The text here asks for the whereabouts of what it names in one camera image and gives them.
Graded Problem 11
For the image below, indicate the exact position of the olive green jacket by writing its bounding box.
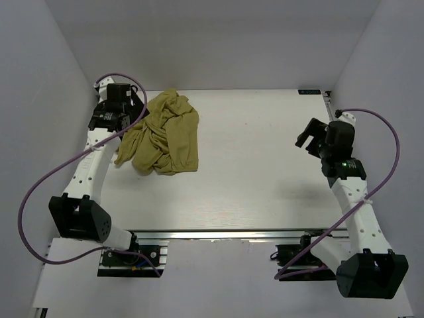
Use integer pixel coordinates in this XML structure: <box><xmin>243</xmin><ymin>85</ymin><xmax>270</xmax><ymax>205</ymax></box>
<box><xmin>114</xmin><ymin>88</ymin><xmax>199</xmax><ymax>175</ymax></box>

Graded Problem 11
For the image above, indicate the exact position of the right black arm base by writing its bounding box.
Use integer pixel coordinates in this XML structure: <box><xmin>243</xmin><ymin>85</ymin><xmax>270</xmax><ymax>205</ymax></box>
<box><xmin>270</xmin><ymin>233</ymin><xmax>348</xmax><ymax>282</ymax></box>

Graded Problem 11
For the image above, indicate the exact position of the aluminium front rail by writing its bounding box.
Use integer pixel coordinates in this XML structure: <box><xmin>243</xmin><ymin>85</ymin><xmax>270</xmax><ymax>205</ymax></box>
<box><xmin>125</xmin><ymin>228</ymin><xmax>352</xmax><ymax>242</ymax></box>

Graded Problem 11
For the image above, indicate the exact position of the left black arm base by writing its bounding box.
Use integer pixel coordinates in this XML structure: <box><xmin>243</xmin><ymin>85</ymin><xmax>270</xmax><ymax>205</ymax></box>
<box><xmin>97</xmin><ymin>244</ymin><xmax>168</xmax><ymax>278</ymax></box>

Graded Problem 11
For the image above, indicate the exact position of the right blue corner label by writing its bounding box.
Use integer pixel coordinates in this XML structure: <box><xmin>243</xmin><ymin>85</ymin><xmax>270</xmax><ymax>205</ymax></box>
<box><xmin>297</xmin><ymin>89</ymin><xmax>321</xmax><ymax>95</ymax></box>

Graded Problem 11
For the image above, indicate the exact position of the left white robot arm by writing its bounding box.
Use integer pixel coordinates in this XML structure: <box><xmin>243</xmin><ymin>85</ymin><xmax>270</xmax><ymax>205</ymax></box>
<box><xmin>48</xmin><ymin>78</ymin><xmax>147</xmax><ymax>264</ymax></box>

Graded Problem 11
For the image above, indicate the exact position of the aluminium right side rail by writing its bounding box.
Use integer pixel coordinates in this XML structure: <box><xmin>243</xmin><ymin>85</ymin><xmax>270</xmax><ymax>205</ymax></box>
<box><xmin>322</xmin><ymin>91</ymin><xmax>334</xmax><ymax>121</ymax></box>

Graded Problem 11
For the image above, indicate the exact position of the aluminium rail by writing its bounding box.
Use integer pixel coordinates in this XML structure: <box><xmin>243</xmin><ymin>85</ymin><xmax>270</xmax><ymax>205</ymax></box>
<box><xmin>322</xmin><ymin>91</ymin><xmax>334</xmax><ymax>121</ymax></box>
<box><xmin>125</xmin><ymin>228</ymin><xmax>352</xmax><ymax>242</ymax></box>

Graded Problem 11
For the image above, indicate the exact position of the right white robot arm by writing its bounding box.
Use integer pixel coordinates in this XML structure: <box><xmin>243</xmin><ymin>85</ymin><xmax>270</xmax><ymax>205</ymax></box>
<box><xmin>295</xmin><ymin>119</ymin><xmax>409</xmax><ymax>299</ymax></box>

